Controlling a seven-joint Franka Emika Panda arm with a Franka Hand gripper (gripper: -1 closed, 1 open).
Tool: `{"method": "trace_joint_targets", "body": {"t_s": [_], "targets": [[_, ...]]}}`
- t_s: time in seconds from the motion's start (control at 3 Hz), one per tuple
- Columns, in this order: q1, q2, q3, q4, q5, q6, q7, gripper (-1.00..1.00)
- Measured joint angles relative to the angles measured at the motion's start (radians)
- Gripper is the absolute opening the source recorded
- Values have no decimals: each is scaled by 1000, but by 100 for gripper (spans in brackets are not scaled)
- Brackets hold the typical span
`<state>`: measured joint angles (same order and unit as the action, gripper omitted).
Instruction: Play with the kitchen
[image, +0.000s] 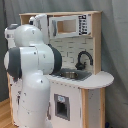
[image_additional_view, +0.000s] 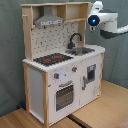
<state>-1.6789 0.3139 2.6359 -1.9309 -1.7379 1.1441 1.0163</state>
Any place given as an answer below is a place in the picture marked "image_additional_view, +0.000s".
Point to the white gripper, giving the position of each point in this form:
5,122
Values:
96,7

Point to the wooden toy kitchen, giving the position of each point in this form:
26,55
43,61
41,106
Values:
40,84

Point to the black toy stovetop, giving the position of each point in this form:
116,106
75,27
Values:
52,59

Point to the small metal pot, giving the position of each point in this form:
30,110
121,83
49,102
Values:
80,52

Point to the red left oven knob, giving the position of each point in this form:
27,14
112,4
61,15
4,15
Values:
56,75

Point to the red oven knob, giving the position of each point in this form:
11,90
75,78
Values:
56,75
74,69

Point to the grey range hood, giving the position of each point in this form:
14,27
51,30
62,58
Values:
48,18

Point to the white oven door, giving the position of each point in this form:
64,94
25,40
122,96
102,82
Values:
65,95

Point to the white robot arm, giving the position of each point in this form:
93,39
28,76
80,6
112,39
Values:
105,18

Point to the grey toy sink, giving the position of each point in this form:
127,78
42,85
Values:
72,51

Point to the red right oven knob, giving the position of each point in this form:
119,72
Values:
74,69

